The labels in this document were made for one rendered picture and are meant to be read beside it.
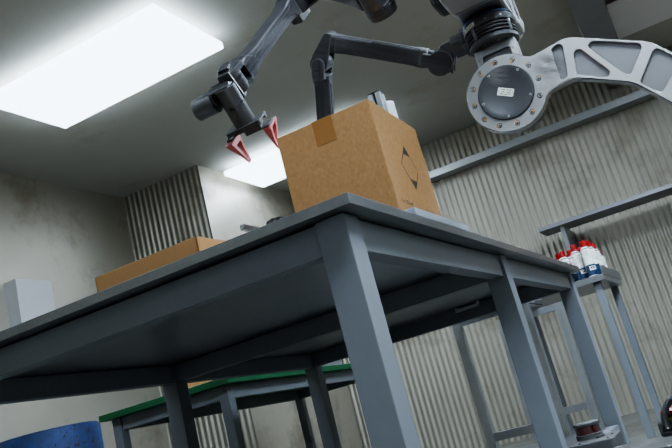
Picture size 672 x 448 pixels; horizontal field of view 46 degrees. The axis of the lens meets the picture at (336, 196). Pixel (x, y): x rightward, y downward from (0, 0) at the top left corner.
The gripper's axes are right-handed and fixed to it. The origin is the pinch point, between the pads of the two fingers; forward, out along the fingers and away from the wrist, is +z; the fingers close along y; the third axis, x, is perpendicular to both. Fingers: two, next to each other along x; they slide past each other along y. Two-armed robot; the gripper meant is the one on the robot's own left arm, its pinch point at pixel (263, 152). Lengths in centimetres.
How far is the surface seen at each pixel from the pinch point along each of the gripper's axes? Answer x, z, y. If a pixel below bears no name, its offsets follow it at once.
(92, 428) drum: -110, 134, 224
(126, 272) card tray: 57, -6, 12
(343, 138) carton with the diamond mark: 21.7, -1.8, -28.5
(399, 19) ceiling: -294, 45, 13
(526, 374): 7, 86, -36
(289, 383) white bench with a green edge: -120, 152, 111
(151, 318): 63, 3, 9
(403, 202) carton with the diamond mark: 30.3, 13.9, -36.2
